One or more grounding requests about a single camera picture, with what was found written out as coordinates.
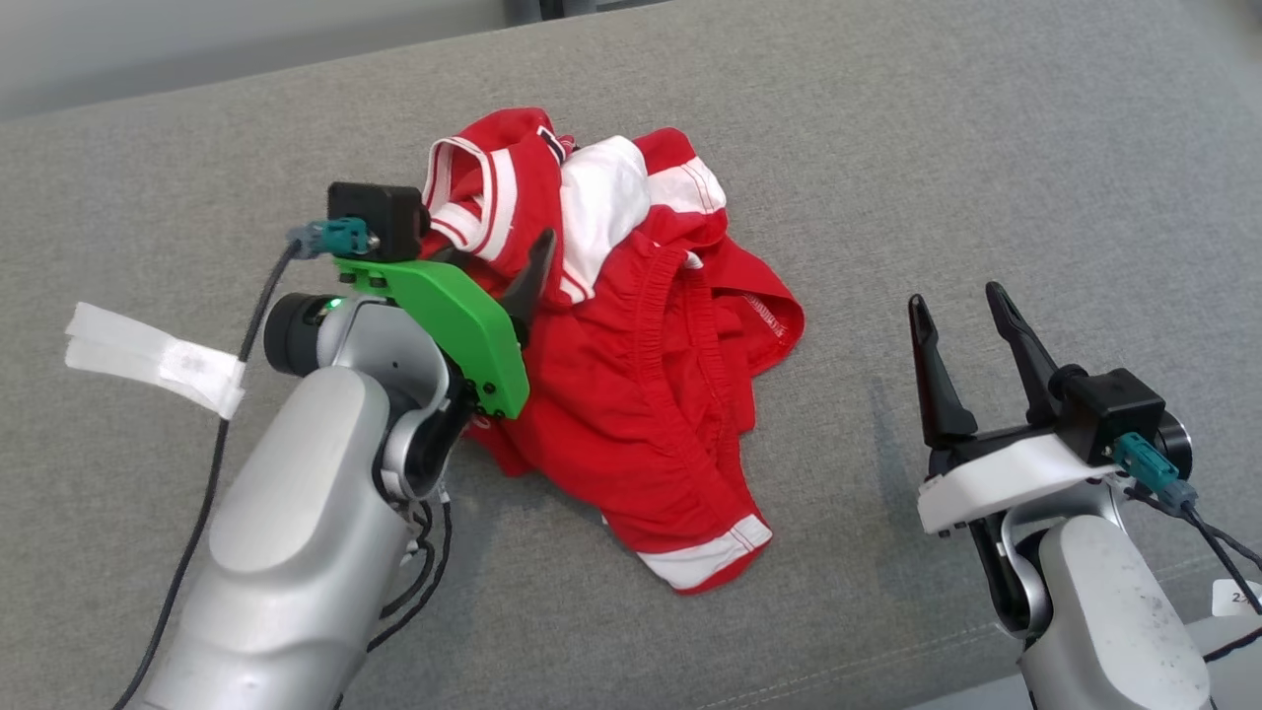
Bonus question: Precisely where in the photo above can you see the red white basketball jersey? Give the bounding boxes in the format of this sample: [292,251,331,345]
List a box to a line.
[422,106,729,309]

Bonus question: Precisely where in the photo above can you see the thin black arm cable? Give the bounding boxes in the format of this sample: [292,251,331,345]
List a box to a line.
[1203,623,1262,664]

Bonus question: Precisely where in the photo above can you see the red white basketball shorts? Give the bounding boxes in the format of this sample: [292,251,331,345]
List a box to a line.
[463,232,806,596]

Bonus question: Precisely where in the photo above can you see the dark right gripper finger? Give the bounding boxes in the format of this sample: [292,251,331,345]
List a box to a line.
[985,281,1066,429]
[907,293,980,452]

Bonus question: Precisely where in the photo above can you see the white tape flag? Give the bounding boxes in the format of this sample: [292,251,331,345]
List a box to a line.
[64,302,247,421]

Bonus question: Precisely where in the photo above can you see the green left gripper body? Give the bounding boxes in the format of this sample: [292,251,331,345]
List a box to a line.
[333,254,533,421]

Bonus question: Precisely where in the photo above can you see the small white cable label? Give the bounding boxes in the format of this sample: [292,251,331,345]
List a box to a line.
[1211,580,1262,617]

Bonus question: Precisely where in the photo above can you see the grey fabric sofa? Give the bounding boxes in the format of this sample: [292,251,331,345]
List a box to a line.
[0,0,1262,710]

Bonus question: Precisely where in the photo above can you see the thin black arm cables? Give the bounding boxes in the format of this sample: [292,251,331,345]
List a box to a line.
[367,488,455,654]

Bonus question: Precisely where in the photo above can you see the black cable with teal plug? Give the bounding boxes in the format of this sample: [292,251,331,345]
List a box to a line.
[110,219,381,710]
[1112,432,1262,617]

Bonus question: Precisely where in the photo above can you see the grey metal wall rail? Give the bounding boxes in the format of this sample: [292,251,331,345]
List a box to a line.
[505,0,671,26]

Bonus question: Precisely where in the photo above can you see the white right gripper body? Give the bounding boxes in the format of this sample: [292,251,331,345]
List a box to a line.
[917,424,1122,538]

